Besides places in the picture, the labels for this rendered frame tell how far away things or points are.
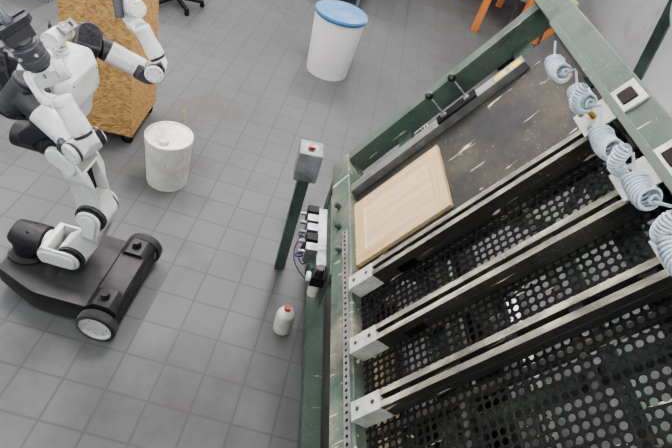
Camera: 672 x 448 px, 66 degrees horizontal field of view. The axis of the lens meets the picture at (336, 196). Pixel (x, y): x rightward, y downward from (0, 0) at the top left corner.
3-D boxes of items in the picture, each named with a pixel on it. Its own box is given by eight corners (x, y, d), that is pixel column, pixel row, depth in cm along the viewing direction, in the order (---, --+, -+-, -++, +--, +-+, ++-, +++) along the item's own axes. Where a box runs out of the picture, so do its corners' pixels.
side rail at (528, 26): (363, 164, 275) (348, 152, 270) (549, 20, 223) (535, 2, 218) (363, 171, 271) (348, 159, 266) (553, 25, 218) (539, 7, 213)
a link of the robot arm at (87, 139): (59, 112, 162) (91, 163, 173) (85, 96, 169) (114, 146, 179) (40, 111, 168) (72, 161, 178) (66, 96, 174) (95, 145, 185)
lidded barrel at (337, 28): (355, 67, 539) (372, 11, 499) (345, 89, 500) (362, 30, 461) (309, 51, 539) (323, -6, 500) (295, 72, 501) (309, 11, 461)
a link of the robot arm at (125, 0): (145, -15, 201) (150, 16, 206) (132, -15, 208) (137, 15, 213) (117, -13, 194) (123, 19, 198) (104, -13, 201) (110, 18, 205)
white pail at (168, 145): (155, 157, 364) (157, 101, 334) (197, 170, 366) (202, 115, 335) (135, 185, 340) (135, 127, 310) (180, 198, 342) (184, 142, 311)
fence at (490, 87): (356, 189, 254) (350, 184, 252) (526, 61, 209) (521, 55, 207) (356, 195, 250) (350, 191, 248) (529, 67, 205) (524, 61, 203)
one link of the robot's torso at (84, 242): (48, 264, 255) (74, 208, 227) (70, 235, 270) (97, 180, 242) (78, 279, 259) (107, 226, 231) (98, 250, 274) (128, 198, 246)
